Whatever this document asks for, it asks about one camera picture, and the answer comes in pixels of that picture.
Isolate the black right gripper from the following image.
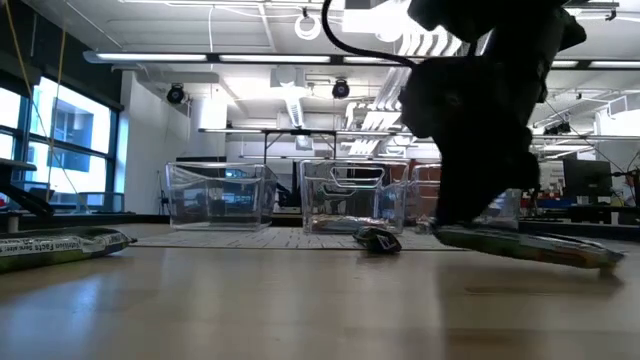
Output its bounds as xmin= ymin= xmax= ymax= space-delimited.
xmin=433 ymin=48 xmax=549 ymax=225

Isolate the gold green granola bar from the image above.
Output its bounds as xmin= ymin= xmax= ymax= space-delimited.
xmin=344 ymin=215 xmax=402 ymax=235
xmin=310 ymin=214 xmax=366 ymax=234
xmin=432 ymin=222 xmax=625 ymax=271

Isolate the purple green granola bar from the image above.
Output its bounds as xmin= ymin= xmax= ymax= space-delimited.
xmin=0 ymin=226 xmax=137 ymax=275

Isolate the clear plastic bin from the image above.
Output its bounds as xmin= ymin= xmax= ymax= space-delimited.
xmin=299 ymin=158 xmax=410 ymax=235
xmin=165 ymin=160 xmax=279 ymax=232
xmin=408 ymin=162 xmax=524 ymax=234

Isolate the black computer monitor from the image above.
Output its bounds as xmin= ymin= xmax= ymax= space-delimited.
xmin=562 ymin=158 xmax=614 ymax=199

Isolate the black high table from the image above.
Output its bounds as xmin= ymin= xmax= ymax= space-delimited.
xmin=198 ymin=127 xmax=341 ymax=166

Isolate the long ceiling light strip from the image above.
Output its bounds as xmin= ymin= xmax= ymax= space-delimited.
xmin=82 ymin=48 xmax=640 ymax=70

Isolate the large window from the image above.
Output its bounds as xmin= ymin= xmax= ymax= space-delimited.
xmin=0 ymin=74 xmax=121 ymax=214

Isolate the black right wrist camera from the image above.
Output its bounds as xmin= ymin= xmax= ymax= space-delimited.
xmin=398 ymin=55 xmax=452 ymax=147

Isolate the white ventilation duct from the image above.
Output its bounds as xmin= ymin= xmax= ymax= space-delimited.
xmin=269 ymin=64 xmax=312 ymax=130

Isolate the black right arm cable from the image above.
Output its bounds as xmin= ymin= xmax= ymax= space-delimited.
xmin=321 ymin=0 xmax=417 ymax=69

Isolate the white coiled ring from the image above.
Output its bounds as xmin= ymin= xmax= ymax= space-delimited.
xmin=293 ymin=12 xmax=323 ymax=42

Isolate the yellow cable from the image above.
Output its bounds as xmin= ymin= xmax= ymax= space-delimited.
xmin=3 ymin=0 xmax=69 ymax=204

